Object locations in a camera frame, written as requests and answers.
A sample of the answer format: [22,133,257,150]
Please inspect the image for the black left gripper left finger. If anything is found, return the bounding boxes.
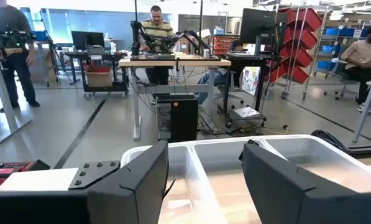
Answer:
[0,139,170,224]

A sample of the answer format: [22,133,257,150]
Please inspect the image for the black table frame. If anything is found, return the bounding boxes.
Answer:
[346,144,371,160]

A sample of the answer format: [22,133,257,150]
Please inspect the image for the person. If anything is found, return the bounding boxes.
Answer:
[339,24,371,113]
[0,0,42,113]
[138,5,176,86]
[195,39,247,106]

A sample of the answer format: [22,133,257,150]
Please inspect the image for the black standing desk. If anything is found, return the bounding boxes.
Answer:
[216,52,268,129]

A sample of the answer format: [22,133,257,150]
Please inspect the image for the red parts organizer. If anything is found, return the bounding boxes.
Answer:
[212,34,241,57]

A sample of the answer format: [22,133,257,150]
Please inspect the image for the blue bin shelving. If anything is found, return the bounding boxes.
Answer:
[314,18,371,75]

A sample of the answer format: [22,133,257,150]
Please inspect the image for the large black monitor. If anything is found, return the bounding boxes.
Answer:
[239,7,289,57]

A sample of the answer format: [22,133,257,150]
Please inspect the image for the small black monitor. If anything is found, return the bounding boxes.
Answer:
[70,30,106,52]

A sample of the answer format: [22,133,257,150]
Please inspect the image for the colourful printed bag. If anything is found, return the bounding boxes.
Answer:
[241,65,262,96]

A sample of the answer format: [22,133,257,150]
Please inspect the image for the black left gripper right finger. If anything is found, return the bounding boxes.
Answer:
[238,142,371,224]

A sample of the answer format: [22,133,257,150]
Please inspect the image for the tangled floor cables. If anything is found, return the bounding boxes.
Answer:
[197,105,236,136]

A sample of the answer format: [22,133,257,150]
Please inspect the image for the black cable loop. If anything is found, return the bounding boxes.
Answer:
[310,129,351,154]

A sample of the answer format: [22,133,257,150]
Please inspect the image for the clear plastic compartment tray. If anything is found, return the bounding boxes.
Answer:
[119,134,371,224]

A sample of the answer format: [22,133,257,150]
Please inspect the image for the cardboard box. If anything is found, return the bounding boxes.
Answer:
[85,63,114,88]

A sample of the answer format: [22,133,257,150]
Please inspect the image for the black computer tower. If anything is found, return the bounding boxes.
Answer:
[155,93,199,144]

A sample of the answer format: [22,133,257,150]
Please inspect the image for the black equipment cart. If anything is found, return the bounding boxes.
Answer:
[65,51,130,100]

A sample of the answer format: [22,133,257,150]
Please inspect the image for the white booklet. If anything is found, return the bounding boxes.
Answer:
[232,106,261,119]

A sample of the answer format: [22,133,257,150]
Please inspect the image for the wooden top desk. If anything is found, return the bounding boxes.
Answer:
[118,52,232,141]

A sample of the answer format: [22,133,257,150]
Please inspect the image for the black corner bracket plate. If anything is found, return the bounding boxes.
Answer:
[68,160,121,190]

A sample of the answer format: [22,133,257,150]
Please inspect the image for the black distant robot arms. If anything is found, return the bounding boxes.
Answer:
[0,29,37,50]
[130,20,211,57]

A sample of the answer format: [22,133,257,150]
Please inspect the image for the red bin rack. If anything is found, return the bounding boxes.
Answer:
[265,6,324,101]

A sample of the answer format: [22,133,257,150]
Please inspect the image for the office chair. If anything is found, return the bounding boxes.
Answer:
[323,60,360,101]

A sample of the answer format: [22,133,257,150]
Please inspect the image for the red tool case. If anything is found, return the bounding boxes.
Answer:
[0,160,51,191]

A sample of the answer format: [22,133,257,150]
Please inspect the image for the white legged robot desk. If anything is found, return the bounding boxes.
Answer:
[0,46,34,146]

